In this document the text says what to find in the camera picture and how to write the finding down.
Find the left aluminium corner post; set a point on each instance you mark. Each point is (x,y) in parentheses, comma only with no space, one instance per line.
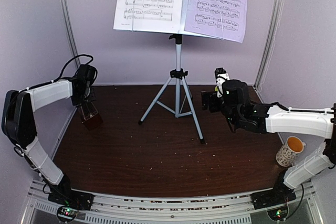
(68,27)

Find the aluminium front rail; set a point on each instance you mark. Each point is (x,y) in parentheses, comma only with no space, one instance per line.
(231,208)

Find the brown wooden metronome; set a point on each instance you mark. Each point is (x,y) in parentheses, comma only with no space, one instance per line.
(90,116)

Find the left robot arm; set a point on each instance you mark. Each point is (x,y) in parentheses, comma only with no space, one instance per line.
(18,122)

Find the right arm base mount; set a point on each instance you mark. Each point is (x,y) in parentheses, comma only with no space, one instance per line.
(276,203)

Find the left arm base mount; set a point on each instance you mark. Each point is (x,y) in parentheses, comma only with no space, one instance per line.
(71,206)

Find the white perforated music stand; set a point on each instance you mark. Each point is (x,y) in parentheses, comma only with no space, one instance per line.
(182,92)

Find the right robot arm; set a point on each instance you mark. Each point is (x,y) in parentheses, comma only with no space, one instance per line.
(274,118)

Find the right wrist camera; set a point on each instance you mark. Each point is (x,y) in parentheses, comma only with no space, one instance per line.
(221,76)

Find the white sheet music page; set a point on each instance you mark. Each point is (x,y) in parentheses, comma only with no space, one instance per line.
(157,16)

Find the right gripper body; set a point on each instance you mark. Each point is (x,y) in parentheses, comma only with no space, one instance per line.
(226,110)

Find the purple sheet music page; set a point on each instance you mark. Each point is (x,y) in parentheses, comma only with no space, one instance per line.
(221,19)

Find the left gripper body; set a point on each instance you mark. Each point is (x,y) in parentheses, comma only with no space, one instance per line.
(87,96)

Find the patterned paper cup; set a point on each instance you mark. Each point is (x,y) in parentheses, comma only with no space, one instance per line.
(287,154)

